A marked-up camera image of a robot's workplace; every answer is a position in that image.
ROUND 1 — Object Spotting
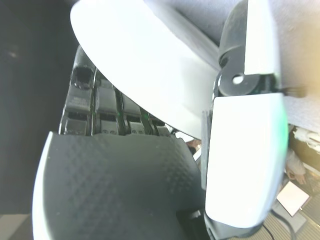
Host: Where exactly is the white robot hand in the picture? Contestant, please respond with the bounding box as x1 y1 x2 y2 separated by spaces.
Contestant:
31 0 306 240

